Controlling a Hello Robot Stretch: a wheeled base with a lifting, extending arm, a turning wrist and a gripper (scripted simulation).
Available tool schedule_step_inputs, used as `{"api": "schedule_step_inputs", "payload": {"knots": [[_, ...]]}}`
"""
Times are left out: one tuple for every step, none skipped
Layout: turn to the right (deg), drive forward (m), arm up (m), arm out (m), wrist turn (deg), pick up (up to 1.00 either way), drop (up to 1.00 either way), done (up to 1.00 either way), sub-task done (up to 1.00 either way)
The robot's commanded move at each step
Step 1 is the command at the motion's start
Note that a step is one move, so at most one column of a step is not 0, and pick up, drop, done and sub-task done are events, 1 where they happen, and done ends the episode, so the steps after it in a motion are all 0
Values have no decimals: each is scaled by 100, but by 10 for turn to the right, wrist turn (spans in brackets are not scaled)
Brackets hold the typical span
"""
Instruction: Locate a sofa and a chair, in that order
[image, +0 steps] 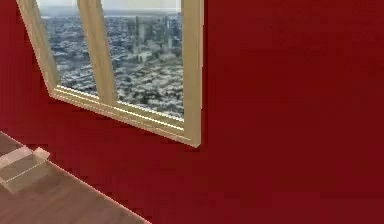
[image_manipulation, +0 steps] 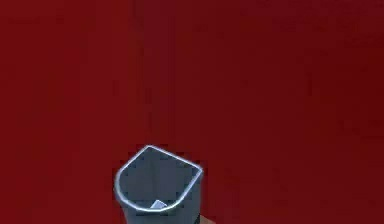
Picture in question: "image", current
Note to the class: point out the beige framed window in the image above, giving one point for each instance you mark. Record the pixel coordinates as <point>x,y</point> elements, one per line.
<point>192,83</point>

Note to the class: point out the open beige cardboard box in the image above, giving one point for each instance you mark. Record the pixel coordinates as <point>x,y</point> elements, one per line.
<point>20,168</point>

